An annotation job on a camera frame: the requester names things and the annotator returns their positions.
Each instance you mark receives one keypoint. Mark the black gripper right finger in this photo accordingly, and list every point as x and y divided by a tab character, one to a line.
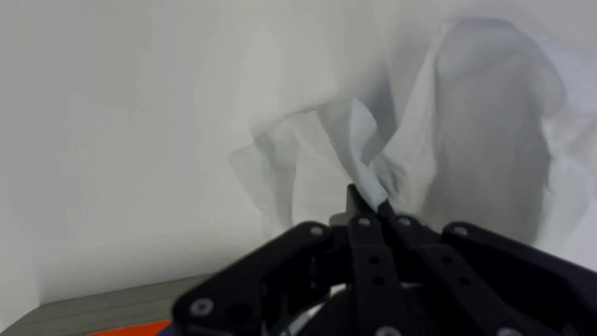
448	268

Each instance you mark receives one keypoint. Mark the white cloth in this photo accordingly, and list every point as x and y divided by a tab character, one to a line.
486	124

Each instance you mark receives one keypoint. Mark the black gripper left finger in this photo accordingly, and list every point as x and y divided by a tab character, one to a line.
366	262

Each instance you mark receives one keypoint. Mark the black orange spring clamp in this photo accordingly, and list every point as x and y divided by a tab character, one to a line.
137	329

